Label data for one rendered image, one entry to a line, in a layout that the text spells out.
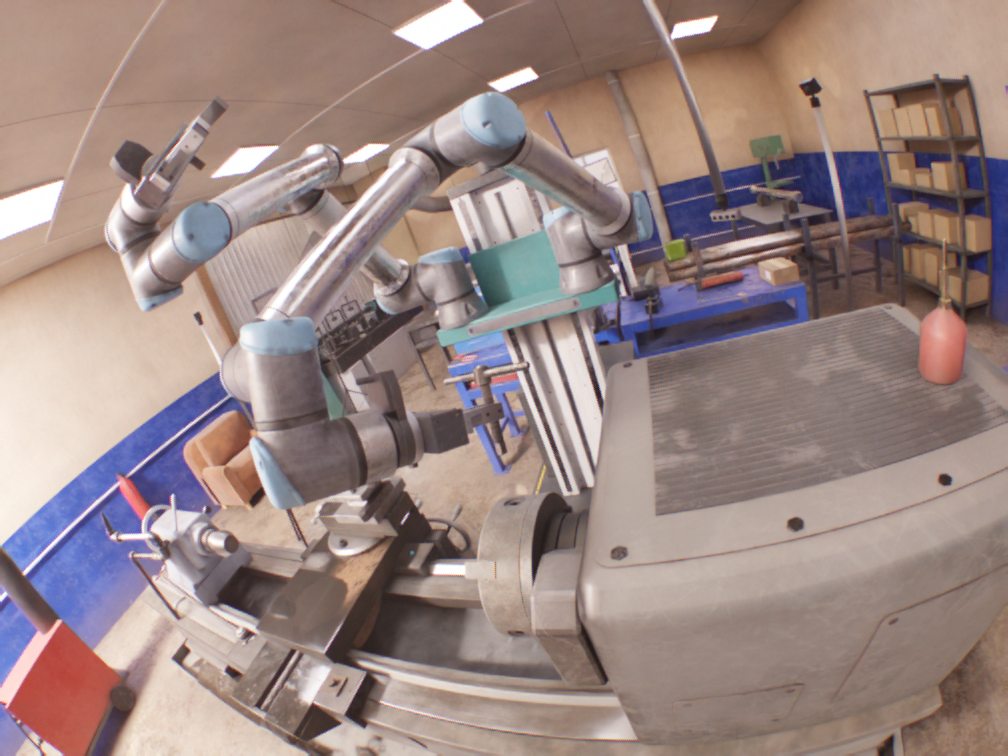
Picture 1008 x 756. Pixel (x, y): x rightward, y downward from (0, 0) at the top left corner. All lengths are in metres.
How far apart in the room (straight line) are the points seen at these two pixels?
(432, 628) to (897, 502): 1.12
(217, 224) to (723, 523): 0.74
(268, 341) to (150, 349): 4.87
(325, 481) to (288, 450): 0.06
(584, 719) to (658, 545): 0.53
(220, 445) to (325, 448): 4.54
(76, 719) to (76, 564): 1.86
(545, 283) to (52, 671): 3.76
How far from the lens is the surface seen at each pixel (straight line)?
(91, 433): 4.96
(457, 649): 1.17
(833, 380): 0.56
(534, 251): 1.50
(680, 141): 7.58
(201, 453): 5.06
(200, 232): 0.68
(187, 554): 1.63
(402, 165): 0.83
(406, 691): 1.03
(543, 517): 0.66
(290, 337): 0.47
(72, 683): 3.61
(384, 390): 0.53
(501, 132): 0.78
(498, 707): 0.91
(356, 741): 1.62
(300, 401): 0.47
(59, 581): 4.96
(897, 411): 0.52
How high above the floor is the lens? 1.62
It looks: 21 degrees down
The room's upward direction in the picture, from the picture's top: 22 degrees counter-clockwise
